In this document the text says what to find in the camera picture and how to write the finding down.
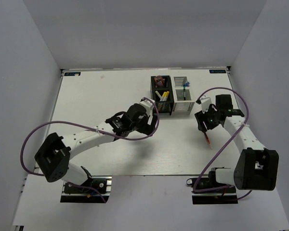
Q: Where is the orange capped marker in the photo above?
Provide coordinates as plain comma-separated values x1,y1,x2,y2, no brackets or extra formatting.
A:
204,132,212,150

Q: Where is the pale yellow capped marker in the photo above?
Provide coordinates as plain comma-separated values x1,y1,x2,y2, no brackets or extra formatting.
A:
155,90,163,101

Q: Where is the yellow capped marker horizontal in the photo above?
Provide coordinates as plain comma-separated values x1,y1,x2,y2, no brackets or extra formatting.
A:
160,91,168,102

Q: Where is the green capped marker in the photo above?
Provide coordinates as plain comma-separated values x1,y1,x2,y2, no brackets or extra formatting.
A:
183,86,186,101

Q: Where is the clear tube of markers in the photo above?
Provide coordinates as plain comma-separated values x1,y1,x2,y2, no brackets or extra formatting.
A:
154,75,164,88

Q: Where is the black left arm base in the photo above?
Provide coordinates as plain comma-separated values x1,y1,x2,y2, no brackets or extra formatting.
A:
60,176,112,204

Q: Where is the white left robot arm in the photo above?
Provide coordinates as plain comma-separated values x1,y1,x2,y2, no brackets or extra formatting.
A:
35,99,158,192

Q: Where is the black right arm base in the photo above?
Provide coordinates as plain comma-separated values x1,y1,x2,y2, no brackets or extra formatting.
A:
192,167,238,205

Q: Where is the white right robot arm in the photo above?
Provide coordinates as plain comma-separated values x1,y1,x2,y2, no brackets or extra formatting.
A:
195,94,279,192

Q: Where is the black slotted organizer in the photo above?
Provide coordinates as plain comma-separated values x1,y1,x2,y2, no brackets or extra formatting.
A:
150,76,174,115

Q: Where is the white slotted organizer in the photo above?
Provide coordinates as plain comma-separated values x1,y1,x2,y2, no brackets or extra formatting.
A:
171,77,196,115

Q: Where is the dark logo sticker right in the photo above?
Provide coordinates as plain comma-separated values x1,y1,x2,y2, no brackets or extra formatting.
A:
209,69,226,74

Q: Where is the dark logo sticker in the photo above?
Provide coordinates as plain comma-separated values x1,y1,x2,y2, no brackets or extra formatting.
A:
64,72,81,77
209,69,226,74

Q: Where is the dark logo sticker left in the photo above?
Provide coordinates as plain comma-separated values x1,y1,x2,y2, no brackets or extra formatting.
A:
64,72,81,77

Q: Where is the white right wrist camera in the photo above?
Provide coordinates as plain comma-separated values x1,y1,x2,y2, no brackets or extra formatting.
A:
196,95,211,113

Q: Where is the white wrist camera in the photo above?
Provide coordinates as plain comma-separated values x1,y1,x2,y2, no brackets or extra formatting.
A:
196,95,211,113
139,97,155,116

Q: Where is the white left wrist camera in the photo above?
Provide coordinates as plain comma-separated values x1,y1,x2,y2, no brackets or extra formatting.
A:
139,97,155,116

